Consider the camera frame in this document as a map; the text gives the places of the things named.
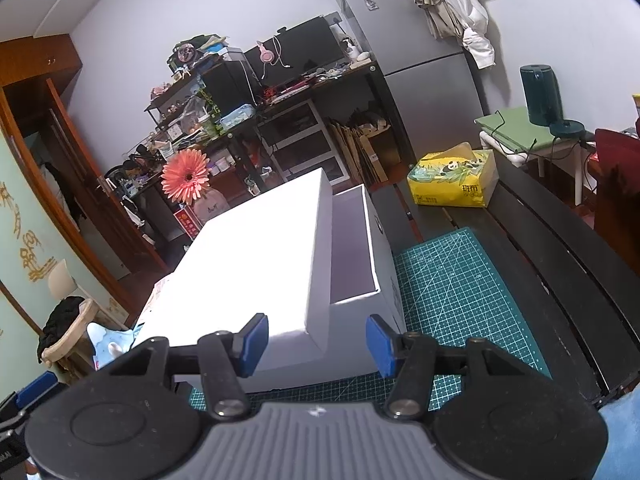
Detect blue white mountain jar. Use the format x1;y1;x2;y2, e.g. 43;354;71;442
87;322;138;373

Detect pink gerbera flower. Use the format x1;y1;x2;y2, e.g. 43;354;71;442
160;149;213;206

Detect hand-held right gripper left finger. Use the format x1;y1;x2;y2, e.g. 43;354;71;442
100;312;271;420

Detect white storage box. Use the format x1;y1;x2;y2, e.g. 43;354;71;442
240;184;408;393

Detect white curtain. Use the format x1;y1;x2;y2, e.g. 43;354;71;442
400;0;496;68

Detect white box lid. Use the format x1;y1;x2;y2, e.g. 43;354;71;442
137;167;335;373

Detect dark desk shelf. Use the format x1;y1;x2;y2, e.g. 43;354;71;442
145;77;221;131

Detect dark red cloth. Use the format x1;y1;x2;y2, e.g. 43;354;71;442
592;127;640;241

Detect wooden door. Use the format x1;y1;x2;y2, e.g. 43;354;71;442
0;40;168;311

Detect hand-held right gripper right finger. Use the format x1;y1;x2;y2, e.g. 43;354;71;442
365;314;551;419

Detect dark computer desk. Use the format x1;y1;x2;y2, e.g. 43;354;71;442
107;57;416;196

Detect black monitor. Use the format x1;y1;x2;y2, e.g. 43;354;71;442
245;16;351;88

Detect pink drink bottle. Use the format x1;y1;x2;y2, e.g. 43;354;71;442
192;187;231;231

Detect wooden high chair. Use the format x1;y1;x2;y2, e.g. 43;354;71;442
40;259;132;376

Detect green low table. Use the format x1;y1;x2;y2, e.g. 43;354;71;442
474;107;598;206

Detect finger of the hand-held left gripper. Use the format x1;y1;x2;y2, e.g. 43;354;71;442
0;371;59;429

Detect brown cardboard sheets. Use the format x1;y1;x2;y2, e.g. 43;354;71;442
327;110;401;186

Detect light blue wipes pack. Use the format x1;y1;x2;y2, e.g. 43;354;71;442
220;104;257;131

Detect pink headphones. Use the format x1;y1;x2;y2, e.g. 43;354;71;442
256;40;281;65

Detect white drawer unit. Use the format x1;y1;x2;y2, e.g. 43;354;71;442
257;97;351;183

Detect yellow tissue pack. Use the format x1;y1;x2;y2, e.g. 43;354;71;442
406;142;498;209

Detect black cloth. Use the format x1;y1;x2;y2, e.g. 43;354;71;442
39;296;86;351

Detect silver refrigerator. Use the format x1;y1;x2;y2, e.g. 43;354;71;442
320;0;488;161

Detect dark green cylindrical appliance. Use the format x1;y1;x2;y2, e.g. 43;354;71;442
519;64;586;138

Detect black computer tower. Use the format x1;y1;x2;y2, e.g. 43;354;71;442
200;60;261;116

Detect green cutting mat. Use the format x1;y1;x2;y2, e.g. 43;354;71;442
187;226;553;411

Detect red sign board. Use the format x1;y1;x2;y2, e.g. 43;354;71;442
174;207;203;241

